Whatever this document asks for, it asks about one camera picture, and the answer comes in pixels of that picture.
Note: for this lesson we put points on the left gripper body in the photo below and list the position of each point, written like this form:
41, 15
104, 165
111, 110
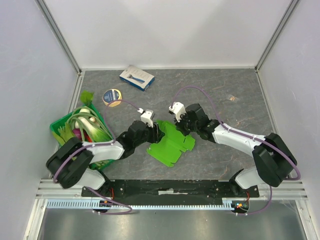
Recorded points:
153, 134

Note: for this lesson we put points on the purple toy onion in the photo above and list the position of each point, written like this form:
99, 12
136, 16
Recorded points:
77, 133

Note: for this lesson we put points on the white toy radish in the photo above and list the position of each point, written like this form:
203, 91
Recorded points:
85, 111

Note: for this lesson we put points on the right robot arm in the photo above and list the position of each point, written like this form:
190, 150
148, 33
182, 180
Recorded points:
272, 158

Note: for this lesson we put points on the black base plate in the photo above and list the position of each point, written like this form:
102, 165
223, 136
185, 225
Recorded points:
216, 189

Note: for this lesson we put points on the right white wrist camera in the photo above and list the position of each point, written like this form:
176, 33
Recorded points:
178, 109

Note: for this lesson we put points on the white razor box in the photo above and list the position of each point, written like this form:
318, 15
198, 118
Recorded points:
137, 77

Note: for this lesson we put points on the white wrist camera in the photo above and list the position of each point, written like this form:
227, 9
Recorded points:
146, 116
178, 109

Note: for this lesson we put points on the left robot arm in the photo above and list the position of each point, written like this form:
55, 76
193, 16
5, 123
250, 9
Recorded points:
70, 164

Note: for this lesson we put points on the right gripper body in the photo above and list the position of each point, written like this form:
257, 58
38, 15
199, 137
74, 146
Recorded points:
182, 124

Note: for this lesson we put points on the toy green leaf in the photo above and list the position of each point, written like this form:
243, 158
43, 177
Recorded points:
86, 98

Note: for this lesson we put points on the green paper box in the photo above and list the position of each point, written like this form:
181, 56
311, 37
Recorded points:
171, 146

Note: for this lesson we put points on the slotted cable duct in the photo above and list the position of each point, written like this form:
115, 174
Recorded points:
95, 204

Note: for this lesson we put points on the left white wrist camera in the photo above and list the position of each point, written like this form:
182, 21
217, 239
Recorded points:
146, 116

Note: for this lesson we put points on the toy bok choy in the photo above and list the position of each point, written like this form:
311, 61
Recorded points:
96, 134

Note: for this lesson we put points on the masking tape roll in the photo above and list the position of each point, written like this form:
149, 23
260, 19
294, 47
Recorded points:
112, 97

